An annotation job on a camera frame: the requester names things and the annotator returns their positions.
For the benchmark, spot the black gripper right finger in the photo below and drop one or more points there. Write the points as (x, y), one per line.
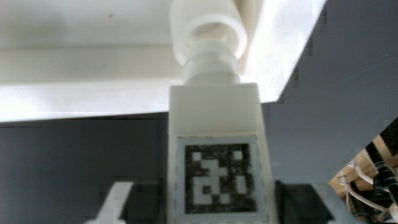
(301, 207)

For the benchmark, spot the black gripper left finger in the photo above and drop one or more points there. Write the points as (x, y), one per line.
(133, 204)

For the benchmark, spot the white table leg with tag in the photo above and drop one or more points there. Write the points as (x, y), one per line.
(220, 178)

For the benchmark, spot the white square tabletop part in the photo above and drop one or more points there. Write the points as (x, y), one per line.
(88, 62)

